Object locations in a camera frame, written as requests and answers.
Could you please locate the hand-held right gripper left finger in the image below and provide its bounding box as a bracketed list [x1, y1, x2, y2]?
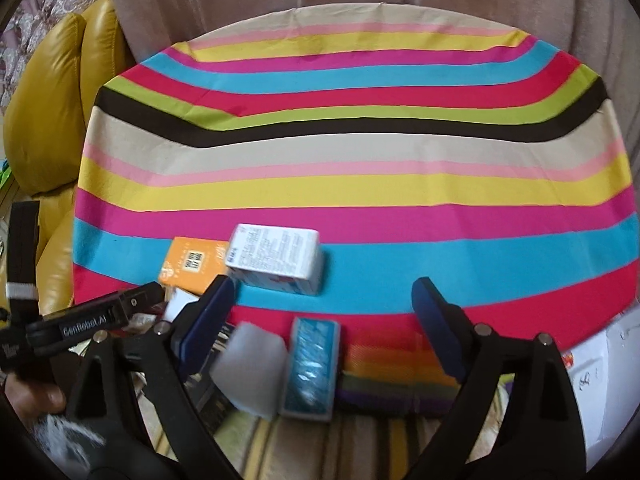
[65, 275, 238, 480]

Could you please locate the orange box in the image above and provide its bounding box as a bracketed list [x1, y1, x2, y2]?
[157, 236, 233, 296]

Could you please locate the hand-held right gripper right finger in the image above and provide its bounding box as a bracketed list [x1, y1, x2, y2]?
[395, 276, 588, 480]

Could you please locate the yellow leather sofa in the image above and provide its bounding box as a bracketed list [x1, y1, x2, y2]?
[0, 0, 138, 321]

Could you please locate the floral patterned fabric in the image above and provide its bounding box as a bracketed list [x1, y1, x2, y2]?
[0, 0, 101, 86]

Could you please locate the blue patterned box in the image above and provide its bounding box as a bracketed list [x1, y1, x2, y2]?
[280, 316, 342, 422]

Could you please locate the black wrist strap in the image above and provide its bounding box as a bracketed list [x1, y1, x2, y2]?
[6, 201, 42, 331]

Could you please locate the striped colourful tablecloth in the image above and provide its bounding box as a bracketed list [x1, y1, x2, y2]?
[72, 2, 638, 416]

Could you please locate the person's left hand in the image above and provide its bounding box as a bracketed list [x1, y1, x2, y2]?
[0, 380, 67, 418]

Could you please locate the small white box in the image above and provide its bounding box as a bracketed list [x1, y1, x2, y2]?
[165, 287, 201, 323]

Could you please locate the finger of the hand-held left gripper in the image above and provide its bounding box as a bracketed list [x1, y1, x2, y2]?
[117, 281, 167, 322]

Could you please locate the purple cardboard box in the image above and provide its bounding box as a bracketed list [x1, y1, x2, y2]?
[560, 305, 640, 461]

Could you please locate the white box with blue text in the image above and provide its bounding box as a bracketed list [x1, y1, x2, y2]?
[227, 222, 326, 296]

